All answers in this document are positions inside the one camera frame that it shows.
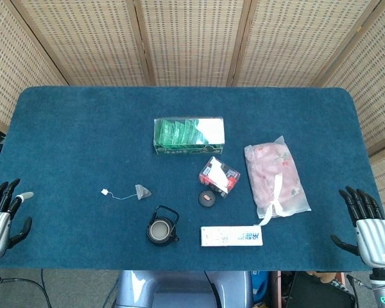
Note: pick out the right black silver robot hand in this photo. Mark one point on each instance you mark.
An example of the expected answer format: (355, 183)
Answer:
(375, 240)

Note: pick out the pink translucent plastic bag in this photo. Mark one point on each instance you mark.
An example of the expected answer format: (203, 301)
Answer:
(272, 173)

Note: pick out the black cast iron teapot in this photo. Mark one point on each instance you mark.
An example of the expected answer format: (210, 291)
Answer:
(160, 241)

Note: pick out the black teapot lid orange knob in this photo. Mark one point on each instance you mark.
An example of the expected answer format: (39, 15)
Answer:
(207, 202)

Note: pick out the green tea bag box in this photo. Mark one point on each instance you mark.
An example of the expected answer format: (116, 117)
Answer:
(173, 134)

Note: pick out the blue table cloth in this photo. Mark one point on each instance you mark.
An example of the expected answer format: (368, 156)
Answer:
(83, 144)

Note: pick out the white toothpaste box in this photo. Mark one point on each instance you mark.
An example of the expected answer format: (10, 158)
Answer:
(231, 236)

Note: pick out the clear box of red capsules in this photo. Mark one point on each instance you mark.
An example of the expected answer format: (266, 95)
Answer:
(232, 179)

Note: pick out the grey blue robot torso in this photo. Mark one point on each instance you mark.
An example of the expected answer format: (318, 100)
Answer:
(179, 285)

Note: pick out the woven wooden folding screen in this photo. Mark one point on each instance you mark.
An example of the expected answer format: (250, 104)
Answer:
(192, 41)

